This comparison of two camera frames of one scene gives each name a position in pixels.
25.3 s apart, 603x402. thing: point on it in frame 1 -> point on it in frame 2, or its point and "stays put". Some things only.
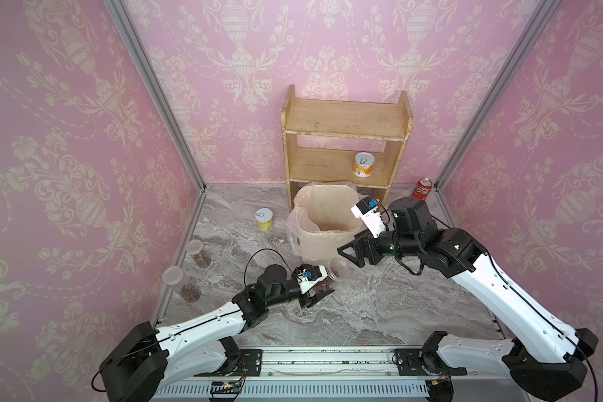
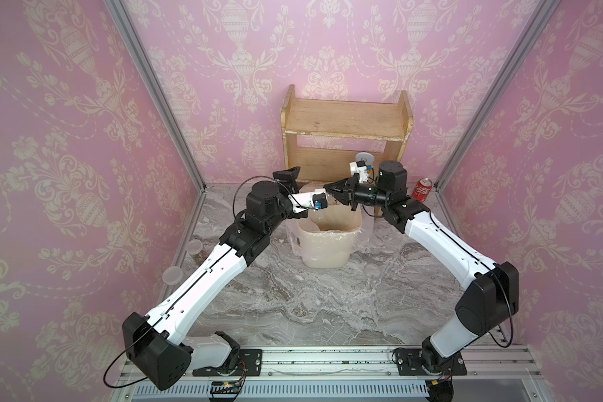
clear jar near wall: (194, 249) stays put
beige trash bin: (327, 217) stays put
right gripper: (359, 245) -> (347, 198)
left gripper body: (305, 300) -> (288, 178)
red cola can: (422, 188) stays put
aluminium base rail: (362, 374) stays put
